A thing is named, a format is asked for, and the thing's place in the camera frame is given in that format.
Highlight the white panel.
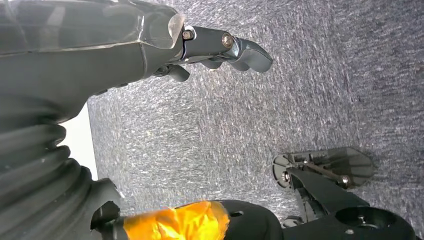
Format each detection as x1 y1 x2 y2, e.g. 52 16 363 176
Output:
59 102 99 181

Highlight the ribbed grey left arm sleeve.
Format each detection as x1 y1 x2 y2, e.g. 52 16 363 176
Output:
0 120 122 240

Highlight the orange tape wrap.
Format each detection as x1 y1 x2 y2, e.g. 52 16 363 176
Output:
122 200 231 240

